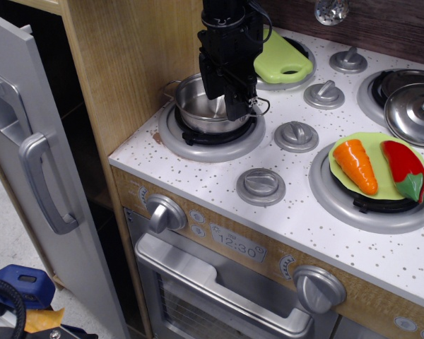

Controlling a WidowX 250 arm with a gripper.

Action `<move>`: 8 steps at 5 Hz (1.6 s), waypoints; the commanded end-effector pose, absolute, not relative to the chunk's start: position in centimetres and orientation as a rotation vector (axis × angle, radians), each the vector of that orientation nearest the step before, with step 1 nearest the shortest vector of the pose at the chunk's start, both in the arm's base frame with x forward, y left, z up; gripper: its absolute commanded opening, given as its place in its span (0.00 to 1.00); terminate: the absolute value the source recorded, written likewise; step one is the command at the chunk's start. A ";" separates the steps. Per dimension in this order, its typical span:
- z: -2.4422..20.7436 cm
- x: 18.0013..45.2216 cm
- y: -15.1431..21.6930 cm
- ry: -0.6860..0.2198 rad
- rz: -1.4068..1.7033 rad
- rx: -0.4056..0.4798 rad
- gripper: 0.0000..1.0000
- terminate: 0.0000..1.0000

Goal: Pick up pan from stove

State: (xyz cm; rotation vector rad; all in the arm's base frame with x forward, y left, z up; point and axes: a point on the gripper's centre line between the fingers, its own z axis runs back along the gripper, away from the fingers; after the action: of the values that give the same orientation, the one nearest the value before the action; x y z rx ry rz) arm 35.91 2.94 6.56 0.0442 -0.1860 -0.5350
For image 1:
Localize grey stovetop knob front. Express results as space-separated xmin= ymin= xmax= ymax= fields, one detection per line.
xmin=236 ymin=168 xmax=286 ymax=207

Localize right silver oven knob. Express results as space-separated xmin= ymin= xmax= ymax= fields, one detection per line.
xmin=293 ymin=265 xmax=347 ymax=314

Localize grey oven door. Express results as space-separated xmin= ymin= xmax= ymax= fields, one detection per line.
xmin=124 ymin=209 xmax=339 ymax=338

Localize small steel pot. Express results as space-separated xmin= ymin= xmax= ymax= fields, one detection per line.
xmin=162 ymin=73 xmax=270 ymax=134

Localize stove burner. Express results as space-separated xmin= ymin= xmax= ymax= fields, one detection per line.
xmin=357 ymin=69 xmax=401 ymax=127
xmin=158 ymin=101 xmax=266 ymax=163
xmin=308 ymin=145 xmax=424 ymax=234
xmin=254 ymin=31 xmax=316 ymax=90

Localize grey fridge door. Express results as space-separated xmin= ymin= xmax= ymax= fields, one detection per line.
xmin=0 ymin=18 xmax=129 ymax=338

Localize back right stove burner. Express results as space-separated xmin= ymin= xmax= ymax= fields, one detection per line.
xmin=357 ymin=69 xmax=401 ymax=127

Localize grey stovetop knob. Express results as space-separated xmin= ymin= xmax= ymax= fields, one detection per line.
xmin=329 ymin=47 xmax=368 ymax=74
xmin=236 ymin=168 xmax=286 ymax=207
xmin=303 ymin=80 xmax=345 ymax=110
xmin=273 ymin=121 xmax=319 ymax=153

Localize orange toy carrot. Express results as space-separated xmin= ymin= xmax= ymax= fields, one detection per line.
xmin=333 ymin=139 xmax=378 ymax=196

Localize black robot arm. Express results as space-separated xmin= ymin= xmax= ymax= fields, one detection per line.
xmin=197 ymin=1 xmax=266 ymax=121

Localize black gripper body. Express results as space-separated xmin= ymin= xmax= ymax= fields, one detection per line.
xmin=198 ymin=13 xmax=264 ymax=87

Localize grey stovetop knob back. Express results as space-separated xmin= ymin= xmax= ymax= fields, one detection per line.
xmin=329 ymin=47 xmax=368 ymax=74

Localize silver oven knob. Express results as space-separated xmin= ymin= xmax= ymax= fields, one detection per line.
xmin=146 ymin=194 xmax=187 ymax=234
xmin=293 ymin=265 xmax=347 ymax=314

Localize front right stove burner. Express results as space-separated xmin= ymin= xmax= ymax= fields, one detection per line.
xmin=308 ymin=145 xmax=424 ymax=234

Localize front left stove burner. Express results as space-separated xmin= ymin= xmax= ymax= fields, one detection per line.
xmin=158 ymin=101 xmax=266 ymax=163

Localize red toy chili pepper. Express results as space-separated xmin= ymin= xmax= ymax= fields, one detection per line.
xmin=380 ymin=141 xmax=424 ymax=203

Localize light green plate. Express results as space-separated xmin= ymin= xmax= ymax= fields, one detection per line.
xmin=329 ymin=132 xmax=424 ymax=201

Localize silver oven door handle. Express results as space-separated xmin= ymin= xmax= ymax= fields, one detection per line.
xmin=135 ymin=234 xmax=314 ymax=338

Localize grey fridge door handle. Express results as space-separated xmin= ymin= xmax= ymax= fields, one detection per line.
xmin=18 ymin=132 xmax=78 ymax=235

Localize green plastic cutting board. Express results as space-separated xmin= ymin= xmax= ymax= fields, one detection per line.
xmin=254 ymin=29 xmax=313 ymax=84

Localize silver faucet piece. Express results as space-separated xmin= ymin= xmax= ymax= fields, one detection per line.
xmin=314 ymin=0 xmax=350 ymax=26

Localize wooden cabinet side panel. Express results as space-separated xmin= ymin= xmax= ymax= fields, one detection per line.
xmin=59 ymin=1 xmax=203 ymax=338

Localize black braided cable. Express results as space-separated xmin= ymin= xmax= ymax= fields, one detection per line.
xmin=0 ymin=278 xmax=27 ymax=339

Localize back left stove burner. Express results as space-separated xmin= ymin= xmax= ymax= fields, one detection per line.
xmin=254 ymin=31 xmax=316 ymax=90

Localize blue tool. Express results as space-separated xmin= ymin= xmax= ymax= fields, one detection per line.
xmin=0 ymin=264 xmax=55 ymax=310

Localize steel pot lid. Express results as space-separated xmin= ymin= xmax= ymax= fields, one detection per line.
xmin=384 ymin=83 xmax=424 ymax=148

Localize left silver oven knob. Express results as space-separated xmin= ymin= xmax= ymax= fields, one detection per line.
xmin=146 ymin=194 xmax=187 ymax=234

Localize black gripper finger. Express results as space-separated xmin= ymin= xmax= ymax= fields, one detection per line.
xmin=199 ymin=53 xmax=225 ymax=100
xmin=224 ymin=83 xmax=257 ymax=121

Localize steel pan on back burner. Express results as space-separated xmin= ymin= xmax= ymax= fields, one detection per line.
xmin=382 ymin=69 xmax=424 ymax=97

